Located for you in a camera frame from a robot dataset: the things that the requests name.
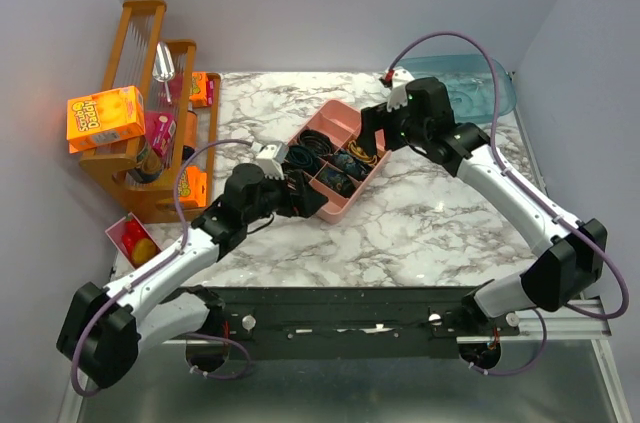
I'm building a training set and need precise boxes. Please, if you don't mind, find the aluminium rail frame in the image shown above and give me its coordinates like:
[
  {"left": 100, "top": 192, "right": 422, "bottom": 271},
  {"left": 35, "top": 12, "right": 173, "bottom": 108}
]
[{"left": 59, "top": 310, "right": 632, "bottom": 422}]

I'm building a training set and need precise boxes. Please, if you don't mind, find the small orange box upper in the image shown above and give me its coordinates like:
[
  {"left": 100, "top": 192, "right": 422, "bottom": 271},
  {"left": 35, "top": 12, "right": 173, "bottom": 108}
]
[{"left": 189, "top": 72, "right": 214, "bottom": 108}]

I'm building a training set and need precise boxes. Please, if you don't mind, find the pink bin with fruit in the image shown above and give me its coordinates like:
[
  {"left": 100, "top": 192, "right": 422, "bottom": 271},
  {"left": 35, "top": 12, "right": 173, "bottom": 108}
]
[{"left": 105, "top": 213, "right": 160, "bottom": 269}]

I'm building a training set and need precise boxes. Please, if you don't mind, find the translucent blue plastic tub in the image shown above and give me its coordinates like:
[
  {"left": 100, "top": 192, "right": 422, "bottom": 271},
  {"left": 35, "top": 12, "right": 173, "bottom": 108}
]
[{"left": 398, "top": 53, "right": 495, "bottom": 125}]

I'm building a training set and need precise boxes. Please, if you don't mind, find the dark blue floral rolled tie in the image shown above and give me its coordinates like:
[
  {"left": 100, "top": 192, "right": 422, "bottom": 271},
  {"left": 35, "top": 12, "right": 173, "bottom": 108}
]
[{"left": 331, "top": 149, "right": 363, "bottom": 181}]

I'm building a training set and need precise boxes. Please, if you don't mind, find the black rolled tie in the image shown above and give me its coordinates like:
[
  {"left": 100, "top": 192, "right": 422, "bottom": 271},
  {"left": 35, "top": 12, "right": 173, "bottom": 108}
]
[{"left": 298, "top": 129, "right": 335, "bottom": 156}]

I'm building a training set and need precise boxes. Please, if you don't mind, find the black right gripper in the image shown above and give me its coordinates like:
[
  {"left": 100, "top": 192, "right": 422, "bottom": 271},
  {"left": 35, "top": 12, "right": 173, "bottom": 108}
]
[{"left": 354, "top": 98, "right": 429, "bottom": 157}]

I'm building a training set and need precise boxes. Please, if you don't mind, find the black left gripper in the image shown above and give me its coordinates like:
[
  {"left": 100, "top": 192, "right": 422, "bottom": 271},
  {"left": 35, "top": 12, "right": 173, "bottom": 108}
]
[{"left": 244, "top": 166, "right": 328, "bottom": 225}]

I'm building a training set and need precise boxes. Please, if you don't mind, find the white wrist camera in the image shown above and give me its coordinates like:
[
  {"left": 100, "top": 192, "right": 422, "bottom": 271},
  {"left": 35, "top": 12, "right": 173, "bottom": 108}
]
[
  {"left": 251, "top": 141, "right": 289, "bottom": 180},
  {"left": 382, "top": 67, "right": 415, "bottom": 112}
]

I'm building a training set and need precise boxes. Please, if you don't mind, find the small orange box lower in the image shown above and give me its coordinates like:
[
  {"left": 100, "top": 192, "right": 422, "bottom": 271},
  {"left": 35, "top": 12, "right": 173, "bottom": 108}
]
[{"left": 178, "top": 165, "right": 207, "bottom": 210}]

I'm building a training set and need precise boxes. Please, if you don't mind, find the pink product box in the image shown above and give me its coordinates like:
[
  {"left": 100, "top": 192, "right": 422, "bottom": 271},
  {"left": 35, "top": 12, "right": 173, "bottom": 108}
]
[{"left": 145, "top": 111, "right": 176, "bottom": 159}]

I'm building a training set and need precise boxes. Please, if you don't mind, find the orange Scrub Daddy box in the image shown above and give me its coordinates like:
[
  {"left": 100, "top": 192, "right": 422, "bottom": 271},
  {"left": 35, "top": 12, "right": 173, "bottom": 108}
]
[{"left": 66, "top": 86, "right": 145, "bottom": 154}]

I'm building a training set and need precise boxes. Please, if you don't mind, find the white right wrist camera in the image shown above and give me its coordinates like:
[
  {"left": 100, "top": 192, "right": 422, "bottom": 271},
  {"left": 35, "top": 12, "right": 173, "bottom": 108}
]
[{"left": 382, "top": 67, "right": 415, "bottom": 112}]

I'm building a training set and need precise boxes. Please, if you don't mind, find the yellow rolled tie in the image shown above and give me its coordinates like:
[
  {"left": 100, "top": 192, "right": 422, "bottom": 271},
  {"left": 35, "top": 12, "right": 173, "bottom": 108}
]
[{"left": 346, "top": 139, "right": 379, "bottom": 168}]

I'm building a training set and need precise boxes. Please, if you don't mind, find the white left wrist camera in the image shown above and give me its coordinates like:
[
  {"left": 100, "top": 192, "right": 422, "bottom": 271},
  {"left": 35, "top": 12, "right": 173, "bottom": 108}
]
[{"left": 251, "top": 141, "right": 289, "bottom": 180}]

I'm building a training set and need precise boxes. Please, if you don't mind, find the dark floral patterned necktie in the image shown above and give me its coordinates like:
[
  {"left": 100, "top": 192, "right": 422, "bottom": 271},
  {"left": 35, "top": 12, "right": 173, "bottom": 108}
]
[{"left": 317, "top": 166, "right": 356, "bottom": 198}]

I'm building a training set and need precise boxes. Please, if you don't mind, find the pink divided organizer tray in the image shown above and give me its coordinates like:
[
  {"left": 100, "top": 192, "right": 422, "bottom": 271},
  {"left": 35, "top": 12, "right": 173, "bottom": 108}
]
[{"left": 285, "top": 100, "right": 390, "bottom": 224}]

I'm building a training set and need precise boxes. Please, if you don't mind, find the teal rolled tie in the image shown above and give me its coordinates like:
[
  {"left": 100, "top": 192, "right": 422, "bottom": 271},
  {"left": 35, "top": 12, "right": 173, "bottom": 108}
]
[{"left": 286, "top": 145, "right": 322, "bottom": 176}]

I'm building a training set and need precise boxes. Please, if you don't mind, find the dark tin can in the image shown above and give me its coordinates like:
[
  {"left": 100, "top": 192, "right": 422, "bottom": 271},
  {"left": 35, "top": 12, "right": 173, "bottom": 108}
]
[{"left": 128, "top": 140, "right": 164, "bottom": 184}]

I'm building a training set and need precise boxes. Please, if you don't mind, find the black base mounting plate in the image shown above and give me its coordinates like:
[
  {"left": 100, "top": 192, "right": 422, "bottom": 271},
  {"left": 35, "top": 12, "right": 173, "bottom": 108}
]
[{"left": 169, "top": 285, "right": 586, "bottom": 361}]

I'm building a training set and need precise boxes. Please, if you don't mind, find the orange bottle on rack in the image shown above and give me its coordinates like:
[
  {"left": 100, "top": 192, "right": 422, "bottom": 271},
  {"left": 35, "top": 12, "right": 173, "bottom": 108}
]
[{"left": 183, "top": 110, "right": 198, "bottom": 150}]

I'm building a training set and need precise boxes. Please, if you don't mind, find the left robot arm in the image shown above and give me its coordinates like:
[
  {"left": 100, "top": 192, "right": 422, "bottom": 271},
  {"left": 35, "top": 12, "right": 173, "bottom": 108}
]
[{"left": 56, "top": 163, "right": 328, "bottom": 396}]

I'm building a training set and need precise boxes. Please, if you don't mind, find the metal scoop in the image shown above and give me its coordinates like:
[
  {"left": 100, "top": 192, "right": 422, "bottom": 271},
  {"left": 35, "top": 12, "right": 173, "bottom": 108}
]
[{"left": 152, "top": 41, "right": 175, "bottom": 104}]

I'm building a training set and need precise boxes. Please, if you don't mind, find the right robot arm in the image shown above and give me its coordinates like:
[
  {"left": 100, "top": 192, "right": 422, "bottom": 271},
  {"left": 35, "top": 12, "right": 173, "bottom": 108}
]
[{"left": 357, "top": 77, "right": 607, "bottom": 335}]

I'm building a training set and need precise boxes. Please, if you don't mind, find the small orange box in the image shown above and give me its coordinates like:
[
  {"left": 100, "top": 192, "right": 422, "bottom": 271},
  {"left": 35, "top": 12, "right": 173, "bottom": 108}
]
[
  {"left": 189, "top": 72, "right": 214, "bottom": 108},
  {"left": 178, "top": 165, "right": 207, "bottom": 210}
]

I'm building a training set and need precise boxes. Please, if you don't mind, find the wooden wire rack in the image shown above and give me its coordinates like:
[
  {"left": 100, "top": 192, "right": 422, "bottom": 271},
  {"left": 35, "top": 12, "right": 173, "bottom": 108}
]
[{"left": 78, "top": 0, "right": 222, "bottom": 225}]

